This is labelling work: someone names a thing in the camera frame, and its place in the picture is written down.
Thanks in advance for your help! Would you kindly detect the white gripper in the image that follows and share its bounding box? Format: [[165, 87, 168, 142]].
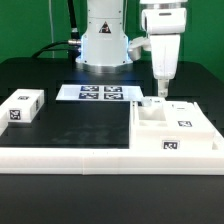
[[150, 34, 180, 98]]

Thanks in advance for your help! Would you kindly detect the white cabinet door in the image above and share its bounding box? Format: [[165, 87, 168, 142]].
[[141, 96, 165, 107], [163, 101, 215, 137]]

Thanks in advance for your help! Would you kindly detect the white cabinet body box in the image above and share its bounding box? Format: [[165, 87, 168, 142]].
[[129, 101, 224, 152]]

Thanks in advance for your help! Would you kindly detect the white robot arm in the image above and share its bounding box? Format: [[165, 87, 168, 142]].
[[76, 0, 188, 97]]

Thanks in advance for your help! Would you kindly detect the white cabinet top block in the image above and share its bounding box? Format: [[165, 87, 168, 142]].
[[2, 89, 44, 123]]

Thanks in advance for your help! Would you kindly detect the white marker sheet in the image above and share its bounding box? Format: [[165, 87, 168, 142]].
[[56, 84, 143, 102]]

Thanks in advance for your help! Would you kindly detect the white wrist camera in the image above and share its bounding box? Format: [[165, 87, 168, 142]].
[[128, 37, 151, 61]]

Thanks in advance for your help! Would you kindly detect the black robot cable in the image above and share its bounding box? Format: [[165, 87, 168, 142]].
[[31, 0, 82, 60]]

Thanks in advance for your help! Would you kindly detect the white L-shaped fence frame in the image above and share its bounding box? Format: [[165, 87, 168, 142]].
[[0, 114, 224, 176]]

